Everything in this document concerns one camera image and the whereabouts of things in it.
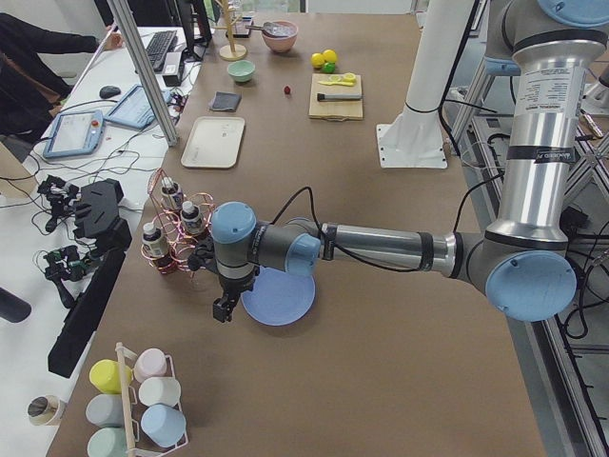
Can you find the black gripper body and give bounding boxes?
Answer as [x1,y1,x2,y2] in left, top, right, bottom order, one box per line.
[216,266,260,309]

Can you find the blue plate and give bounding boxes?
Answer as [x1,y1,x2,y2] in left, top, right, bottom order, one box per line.
[241,268,316,327]

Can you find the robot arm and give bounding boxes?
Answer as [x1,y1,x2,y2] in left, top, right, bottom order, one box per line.
[210,1,608,322]

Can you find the drink bottle lower middle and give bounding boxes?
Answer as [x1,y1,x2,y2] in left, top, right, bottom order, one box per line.
[180,200,206,236]

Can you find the drink bottle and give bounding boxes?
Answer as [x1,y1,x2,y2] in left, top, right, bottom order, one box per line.
[180,200,206,236]
[161,176,184,210]
[142,222,172,269]

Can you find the drink bottle lower outer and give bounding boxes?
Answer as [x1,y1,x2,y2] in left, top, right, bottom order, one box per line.
[142,222,172,269]

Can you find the pink cup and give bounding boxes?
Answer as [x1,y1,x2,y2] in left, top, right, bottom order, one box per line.
[133,348,167,383]

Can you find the white cup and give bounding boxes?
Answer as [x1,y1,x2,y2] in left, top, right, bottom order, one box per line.
[138,377,182,407]

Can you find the drink bottle top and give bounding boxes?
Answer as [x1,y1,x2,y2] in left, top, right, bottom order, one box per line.
[161,176,184,210]

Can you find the light blue cup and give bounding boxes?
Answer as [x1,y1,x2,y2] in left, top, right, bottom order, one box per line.
[140,404,187,447]

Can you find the yellow cup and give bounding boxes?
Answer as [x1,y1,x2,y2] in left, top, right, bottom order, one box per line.
[88,359,121,394]

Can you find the cream rabbit tray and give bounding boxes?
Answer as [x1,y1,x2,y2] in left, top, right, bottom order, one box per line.
[181,116,246,169]

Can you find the grey cup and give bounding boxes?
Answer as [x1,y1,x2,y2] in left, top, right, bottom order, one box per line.
[86,394,124,427]

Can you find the mint cup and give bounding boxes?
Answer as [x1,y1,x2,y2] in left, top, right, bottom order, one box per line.
[87,427,128,457]

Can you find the grey folded cloth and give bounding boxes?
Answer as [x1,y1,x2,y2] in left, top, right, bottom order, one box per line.
[208,91,242,112]

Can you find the teach pendant far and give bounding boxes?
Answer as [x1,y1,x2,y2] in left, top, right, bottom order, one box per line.
[104,85,156,129]

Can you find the teach pendant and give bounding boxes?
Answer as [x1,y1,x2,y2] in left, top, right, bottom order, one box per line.
[43,109,104,159]
[104,85,156,129]

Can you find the tape roll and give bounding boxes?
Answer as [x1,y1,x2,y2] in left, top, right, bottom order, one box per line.
[27,395,67,426]

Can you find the steel muddler black tip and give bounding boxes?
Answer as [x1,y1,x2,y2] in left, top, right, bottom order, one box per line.
[316,92,363,102]

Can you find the mint green bowl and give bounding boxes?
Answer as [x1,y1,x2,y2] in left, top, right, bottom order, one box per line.
[226,60,256,84]

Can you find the wooden cutting board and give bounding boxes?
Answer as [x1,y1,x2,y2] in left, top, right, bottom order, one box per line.
[308,72,363,121]

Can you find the teach pendant near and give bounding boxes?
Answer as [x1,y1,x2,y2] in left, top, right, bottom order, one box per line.
[43,109,104,159]

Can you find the black computer mouse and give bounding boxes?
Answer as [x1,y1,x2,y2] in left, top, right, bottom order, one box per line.
[99,86,122,100]

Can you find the wooden mug tree stand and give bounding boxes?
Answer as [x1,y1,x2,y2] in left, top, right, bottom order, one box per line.
[215,0,247,62]

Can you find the yellow plastic knife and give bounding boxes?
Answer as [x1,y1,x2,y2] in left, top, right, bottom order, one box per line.
[317,80,357,87]

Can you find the lemon half upper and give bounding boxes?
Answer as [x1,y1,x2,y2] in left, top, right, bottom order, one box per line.
[343,72,357,83]

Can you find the green lime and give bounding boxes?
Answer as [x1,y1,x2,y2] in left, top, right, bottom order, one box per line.
[322,62,336,74]

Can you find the whole yellow lemon upper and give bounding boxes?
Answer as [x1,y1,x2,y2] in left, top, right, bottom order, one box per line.
[310,52,325,69]

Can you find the pink bowl with ice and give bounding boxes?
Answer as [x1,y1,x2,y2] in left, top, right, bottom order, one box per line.
[262,20,299,53]

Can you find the black keyboard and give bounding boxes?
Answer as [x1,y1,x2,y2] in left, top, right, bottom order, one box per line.
[146,30,177,72]

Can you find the metal ice scoop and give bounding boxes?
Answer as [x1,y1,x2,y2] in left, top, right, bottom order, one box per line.
[246,22,292,37]

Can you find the person in black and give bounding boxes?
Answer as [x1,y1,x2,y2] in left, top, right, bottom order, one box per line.
[1,12,101,143]

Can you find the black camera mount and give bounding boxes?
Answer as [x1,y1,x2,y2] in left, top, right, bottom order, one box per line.
[187,236,218,274]

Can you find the copper wire bottle rack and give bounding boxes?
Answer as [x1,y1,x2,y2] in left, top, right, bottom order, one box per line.
[140,169,215,274]

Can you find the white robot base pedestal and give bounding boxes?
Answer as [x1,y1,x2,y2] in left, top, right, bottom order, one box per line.
[377,0,477,169]

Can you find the aluminium frame post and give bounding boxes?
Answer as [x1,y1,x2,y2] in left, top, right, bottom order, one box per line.
[108,0,178,147]

